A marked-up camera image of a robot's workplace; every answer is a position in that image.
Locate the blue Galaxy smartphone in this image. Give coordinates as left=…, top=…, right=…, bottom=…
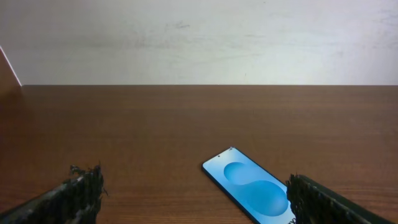
left=201, top=147, right=295, bottom=224

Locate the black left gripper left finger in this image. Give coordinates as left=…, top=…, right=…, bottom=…
left=1, top=164, right=107, bottom=224

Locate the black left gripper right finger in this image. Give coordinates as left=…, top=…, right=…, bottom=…
left=286, top=174, right=393, bottom=224

